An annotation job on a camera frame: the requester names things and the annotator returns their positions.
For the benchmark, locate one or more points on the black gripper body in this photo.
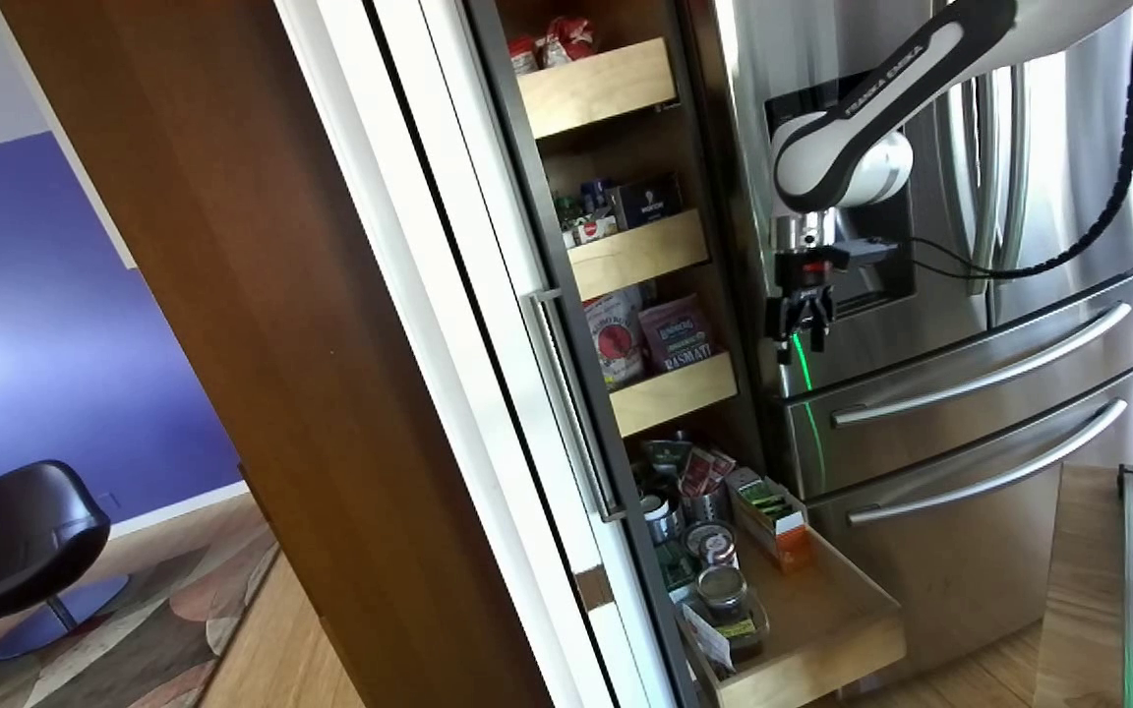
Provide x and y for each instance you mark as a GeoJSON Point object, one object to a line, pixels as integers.
{"type": "Point", "coordinates": [803, 279]}

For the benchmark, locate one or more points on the orange tea bag box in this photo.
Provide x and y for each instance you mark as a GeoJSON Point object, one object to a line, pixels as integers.
{"type": "Point", "coordinates": [765, 504]}

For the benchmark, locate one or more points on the wooden pantry shelf drawer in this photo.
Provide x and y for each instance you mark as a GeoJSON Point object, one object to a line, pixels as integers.
{"type": "Point", "coordinates": [639, 255]}
{"type": "Point", "coordinates": [671, 394]}
{"type": "Point", "coordinates": [601, 85]}

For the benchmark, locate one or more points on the wooden pull-out pantry drawer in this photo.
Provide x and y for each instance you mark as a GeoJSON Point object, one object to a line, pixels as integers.
{"type": "Point", "coordinates": [827, 613]}

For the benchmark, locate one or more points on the pink food package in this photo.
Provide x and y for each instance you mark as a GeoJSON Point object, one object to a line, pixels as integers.
{"type": "Point", "coordinates": [674, 333]}

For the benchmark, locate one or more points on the red snack packet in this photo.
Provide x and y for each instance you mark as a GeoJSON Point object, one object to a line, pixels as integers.
{"type": "Point", "coordinates": [709, 474]}

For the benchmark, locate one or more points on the red and white food bag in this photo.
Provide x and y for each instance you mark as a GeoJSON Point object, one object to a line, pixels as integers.
{"type": "Point", "coordinates": [617, 339]}

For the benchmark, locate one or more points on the stainless steel refrigerator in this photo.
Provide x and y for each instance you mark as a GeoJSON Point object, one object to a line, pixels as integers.
{"type": "Point", "coordinates": [986, 394]}

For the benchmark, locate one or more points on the dark food boxes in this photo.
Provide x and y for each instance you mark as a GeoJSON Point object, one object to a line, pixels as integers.
{"type": "Point", "coordinates": [620, 205]}

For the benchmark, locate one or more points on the glass jar with metal lid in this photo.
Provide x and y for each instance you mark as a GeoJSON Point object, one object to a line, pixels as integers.
{"type": "Point", "coordinates": [709, 542]}
{"type": "Point", "coordinates": [729, 609]}

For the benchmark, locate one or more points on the white and blue can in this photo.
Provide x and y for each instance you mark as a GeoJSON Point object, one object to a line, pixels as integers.
{"type": "Point", "coordinates": [658, 518]}

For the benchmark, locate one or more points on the white and grey pantry door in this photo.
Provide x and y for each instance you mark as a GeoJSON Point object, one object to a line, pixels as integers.
{"type": "Point", "coordinates": [461, 326]}

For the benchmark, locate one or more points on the red food packages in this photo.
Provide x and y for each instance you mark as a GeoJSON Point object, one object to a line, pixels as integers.
{"type": "Point", "coordinates": [552, 39]}

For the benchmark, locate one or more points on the patterned floor rug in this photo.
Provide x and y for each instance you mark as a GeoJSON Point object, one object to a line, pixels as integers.
{"type": "Point", "coordinates": [136, 629]}

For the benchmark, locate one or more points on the black swivel chair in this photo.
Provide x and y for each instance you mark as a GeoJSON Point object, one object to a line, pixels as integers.
{"type": "Point", "coordinates": [20, 533]}

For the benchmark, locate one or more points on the brown wooden wall panel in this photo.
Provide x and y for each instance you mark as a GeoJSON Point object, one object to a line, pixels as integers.
{"type": "Point", "coordinates": [264, 326]}

